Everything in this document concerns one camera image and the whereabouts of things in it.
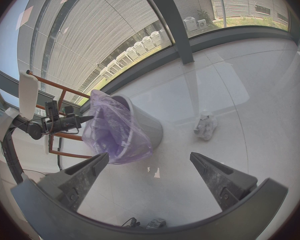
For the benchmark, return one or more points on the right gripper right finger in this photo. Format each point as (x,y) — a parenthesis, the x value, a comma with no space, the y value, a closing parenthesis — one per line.
(220,184)

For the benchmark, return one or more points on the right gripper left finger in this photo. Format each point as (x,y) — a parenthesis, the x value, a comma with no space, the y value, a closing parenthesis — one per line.
(80,184)

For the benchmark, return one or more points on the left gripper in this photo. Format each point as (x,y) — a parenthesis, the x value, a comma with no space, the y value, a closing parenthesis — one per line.
(67,124)

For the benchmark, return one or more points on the purple plastic bag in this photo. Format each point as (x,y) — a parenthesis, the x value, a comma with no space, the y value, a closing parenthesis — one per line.
(110,134)

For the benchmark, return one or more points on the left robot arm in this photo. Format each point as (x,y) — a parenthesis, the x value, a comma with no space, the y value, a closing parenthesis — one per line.
(35,131)

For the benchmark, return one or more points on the white trash bin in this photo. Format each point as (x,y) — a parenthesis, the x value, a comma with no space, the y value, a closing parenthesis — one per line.
(147,126)

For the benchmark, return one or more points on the white cushioned wooden chair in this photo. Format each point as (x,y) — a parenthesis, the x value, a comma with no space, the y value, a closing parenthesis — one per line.
(28,96)

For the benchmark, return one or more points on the window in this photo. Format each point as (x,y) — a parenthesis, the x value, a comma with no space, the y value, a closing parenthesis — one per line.
(172,21)

